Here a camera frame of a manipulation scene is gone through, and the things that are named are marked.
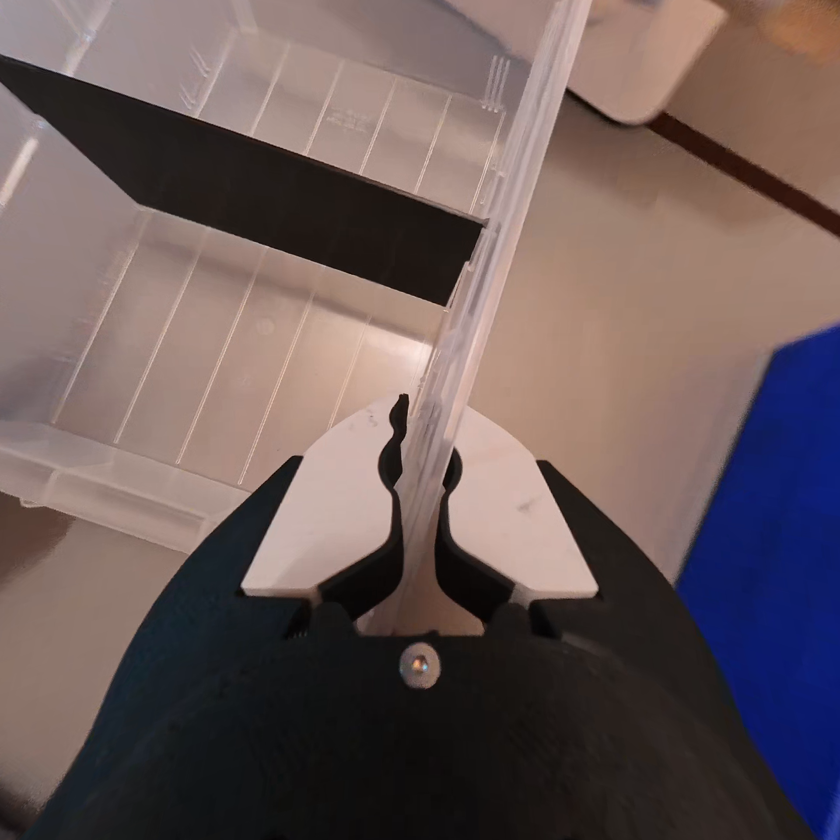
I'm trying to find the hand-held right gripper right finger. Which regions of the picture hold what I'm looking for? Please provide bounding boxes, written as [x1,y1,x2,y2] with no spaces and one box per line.
[432,406,600,623]

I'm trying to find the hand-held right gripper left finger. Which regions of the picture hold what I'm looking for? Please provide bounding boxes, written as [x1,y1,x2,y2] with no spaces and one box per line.
[240,392,412,619]

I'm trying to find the clear plastic bin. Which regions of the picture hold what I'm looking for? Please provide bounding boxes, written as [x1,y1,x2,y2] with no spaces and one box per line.
[0,0,595,636]

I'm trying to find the blue plastic bin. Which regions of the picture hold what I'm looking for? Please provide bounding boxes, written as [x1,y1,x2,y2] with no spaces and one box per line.
[675,323,840,840]

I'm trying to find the black divider panel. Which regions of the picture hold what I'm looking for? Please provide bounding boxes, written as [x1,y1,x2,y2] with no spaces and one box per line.
[0,54,492,308]

